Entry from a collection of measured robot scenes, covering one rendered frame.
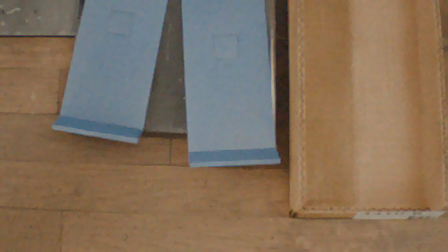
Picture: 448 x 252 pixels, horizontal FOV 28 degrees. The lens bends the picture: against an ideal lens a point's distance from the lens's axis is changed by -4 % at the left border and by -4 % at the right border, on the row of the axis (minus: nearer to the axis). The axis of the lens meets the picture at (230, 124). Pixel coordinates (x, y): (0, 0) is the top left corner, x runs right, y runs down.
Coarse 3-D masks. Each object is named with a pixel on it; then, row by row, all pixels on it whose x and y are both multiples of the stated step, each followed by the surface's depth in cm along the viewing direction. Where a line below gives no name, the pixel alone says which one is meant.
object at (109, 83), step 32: (96, 0) 78; (128, 0) 78; (160, 0) 78; (96, 32) 77; (160, 32) 77; (96, 64) 76; (128, 64) 76; (64, 96) 75; (96, 96) 76; (128, 96) 76; (64, 128) 72; (96, 128) 73; (128, 128) 74
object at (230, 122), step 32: (192, 0) 78; (224, 0) 78; (256, 0) 78; (192, 32) 77; (224, 32) 77; (256, 32) 78; (192, 64) 77; (224, 64) 77; (256, 64) 77; (192, 96) 76; (224, 96) 76; (256, 96) 76; (192, 128) 75; (224, 128) 75; (256, 128) 75; (192, 160) 72; (224, 160) 72; (256, 160) 72
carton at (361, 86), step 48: (288, 0) 80; (336, 0) 81; (384, 0) 81; (432, 0) 74; (336, 48) 80; (384, 48) 80; (432, 48) 74; (336, 96) 78; (384, 96) 79; (432, 96) 74; (336, 144) 77; (384, 144) 78; (432, 144) 74; (336, 192) 76; (384, 192) 77; (432, 192) 74
